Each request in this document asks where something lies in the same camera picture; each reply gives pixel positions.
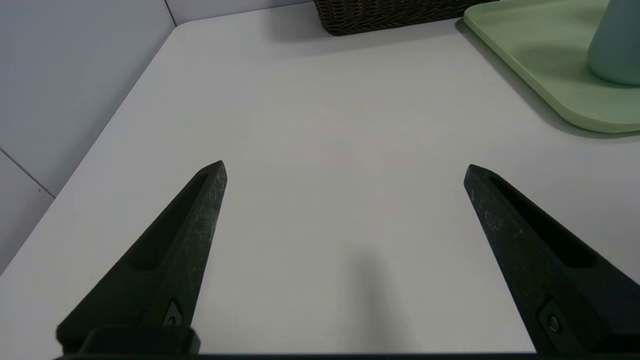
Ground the light green plastic tray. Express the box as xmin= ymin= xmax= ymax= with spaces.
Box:
xmin=463 ymin=0 xmax=640 ymax=134

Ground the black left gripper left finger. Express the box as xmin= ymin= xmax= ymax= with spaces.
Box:
xmin=56 ymin=160 xmax=228 ymax=356

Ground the blue-grey plastic cup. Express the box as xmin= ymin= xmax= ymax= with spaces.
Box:
xmin=587 ymin=0 xmax=640 ymax=86

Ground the dark brown wicker basket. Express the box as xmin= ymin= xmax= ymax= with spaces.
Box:
xmin=313 ymin=0 xmax=501 ymax=37

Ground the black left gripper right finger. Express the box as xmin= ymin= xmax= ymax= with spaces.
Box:
xmin=463 ymin=164 xmax=640 ymax=353

